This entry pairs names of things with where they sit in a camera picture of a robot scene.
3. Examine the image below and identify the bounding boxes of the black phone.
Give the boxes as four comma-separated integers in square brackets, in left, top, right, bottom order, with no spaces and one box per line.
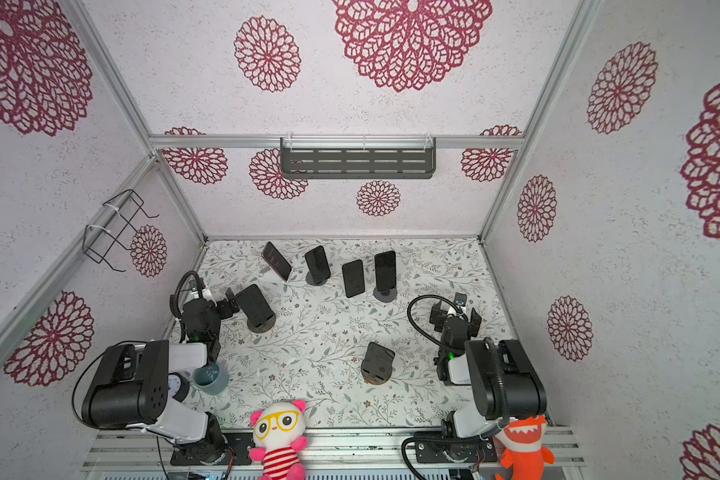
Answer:
[342,259,365,298]
[236,284,276,319]
[361,342,395,378]
[374,250,397,293]
[304,245,331,274]

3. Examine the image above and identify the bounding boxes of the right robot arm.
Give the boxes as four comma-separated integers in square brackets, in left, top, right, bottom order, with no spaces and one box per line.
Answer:
[413,295,547,464]

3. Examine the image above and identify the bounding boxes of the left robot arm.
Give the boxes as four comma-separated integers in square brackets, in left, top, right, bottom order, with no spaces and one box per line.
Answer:
[79,290,239,465]

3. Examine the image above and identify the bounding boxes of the purple round phone stand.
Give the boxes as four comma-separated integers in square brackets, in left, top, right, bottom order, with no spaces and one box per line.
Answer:
[373,287,397,303]

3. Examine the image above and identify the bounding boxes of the tilted phone back left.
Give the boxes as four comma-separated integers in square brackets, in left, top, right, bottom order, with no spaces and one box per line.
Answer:
[262,241,293,282]

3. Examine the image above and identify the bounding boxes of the round wooden phone stand centre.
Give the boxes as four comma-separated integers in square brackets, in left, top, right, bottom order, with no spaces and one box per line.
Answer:
[362,371,390,385]

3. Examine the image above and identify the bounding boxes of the grey round phone stand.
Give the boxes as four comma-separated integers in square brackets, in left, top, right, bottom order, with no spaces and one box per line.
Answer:
[306,271,331,286]

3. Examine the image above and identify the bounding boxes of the teal ceramic cup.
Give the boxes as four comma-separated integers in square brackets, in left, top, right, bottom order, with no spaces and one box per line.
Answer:
[192,362,229,395]

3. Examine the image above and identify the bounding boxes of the small round clock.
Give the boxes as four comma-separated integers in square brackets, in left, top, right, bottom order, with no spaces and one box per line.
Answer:
[167,372,190,402]

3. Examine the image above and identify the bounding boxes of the white pink plush doll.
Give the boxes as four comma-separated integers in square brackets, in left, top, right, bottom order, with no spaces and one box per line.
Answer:
[249,400,308,480]

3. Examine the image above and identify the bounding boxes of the red shark plush toy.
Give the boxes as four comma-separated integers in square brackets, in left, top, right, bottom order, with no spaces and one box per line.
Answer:
[494,415,555,480]

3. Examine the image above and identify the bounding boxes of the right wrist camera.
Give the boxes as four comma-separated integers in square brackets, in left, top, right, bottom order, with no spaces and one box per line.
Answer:
[453,293,467,313]

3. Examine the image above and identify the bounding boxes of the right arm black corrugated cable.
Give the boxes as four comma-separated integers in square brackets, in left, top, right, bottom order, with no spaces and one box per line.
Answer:
[406,293,511,421]

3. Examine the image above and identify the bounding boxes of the black wire wall rack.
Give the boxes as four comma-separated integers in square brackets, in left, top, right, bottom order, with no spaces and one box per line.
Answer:
[81,189,159,273]

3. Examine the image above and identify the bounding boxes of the grey wall shelf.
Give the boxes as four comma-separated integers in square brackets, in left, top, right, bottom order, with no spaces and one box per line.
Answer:
[279,138,437,180]

